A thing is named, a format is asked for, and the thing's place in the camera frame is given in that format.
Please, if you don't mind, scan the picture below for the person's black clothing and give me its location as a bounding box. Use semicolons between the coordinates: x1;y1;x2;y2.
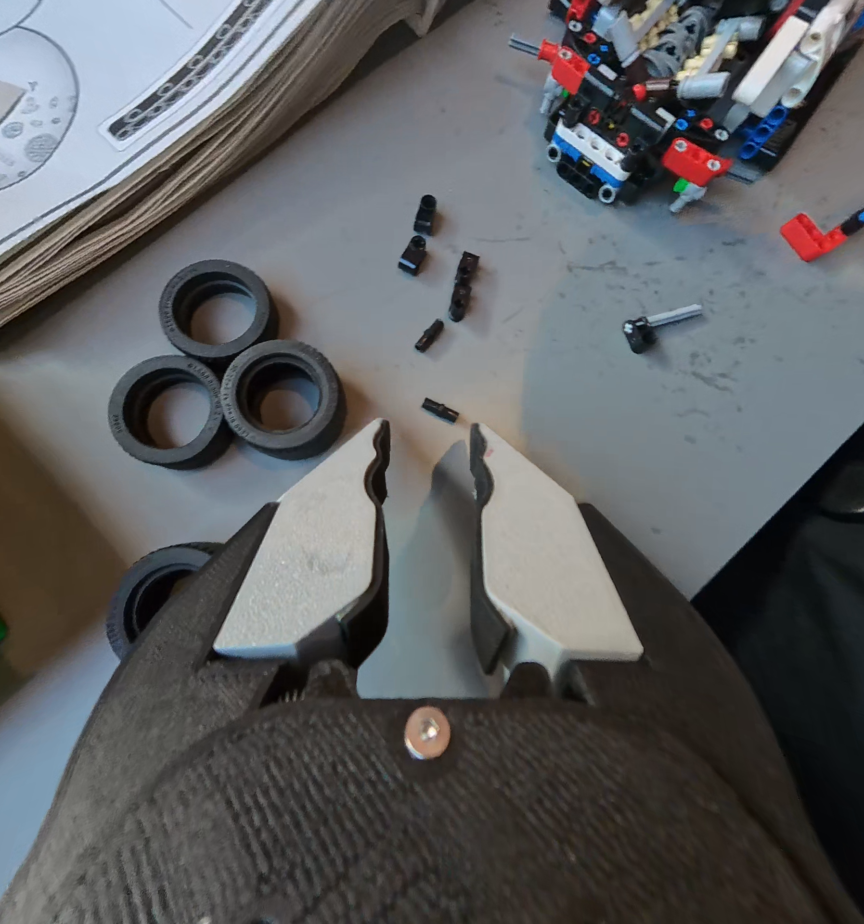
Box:
692;393;864;924

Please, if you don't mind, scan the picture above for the grey axle with black connector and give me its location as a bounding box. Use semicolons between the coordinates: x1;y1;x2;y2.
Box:
623;303;704;356

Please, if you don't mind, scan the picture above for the toy brick car model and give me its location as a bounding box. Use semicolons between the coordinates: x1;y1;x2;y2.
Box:
510;0;864;215

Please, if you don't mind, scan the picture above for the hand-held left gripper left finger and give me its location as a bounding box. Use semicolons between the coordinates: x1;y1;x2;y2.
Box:
212;417;392;671

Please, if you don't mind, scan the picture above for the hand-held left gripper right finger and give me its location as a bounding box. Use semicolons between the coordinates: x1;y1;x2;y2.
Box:
468;422;645;676

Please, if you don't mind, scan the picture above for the black toy tyre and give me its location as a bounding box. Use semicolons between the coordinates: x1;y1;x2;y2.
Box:
105;541;225;661
221;339;346;462
159;258;280;365
107;354;232;472

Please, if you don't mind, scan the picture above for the red angled beam assembly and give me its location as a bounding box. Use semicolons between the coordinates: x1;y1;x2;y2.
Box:
778;186;864;262

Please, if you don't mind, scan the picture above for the open instruction booklet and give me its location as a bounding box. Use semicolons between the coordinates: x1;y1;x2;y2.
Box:
0;0;476;344

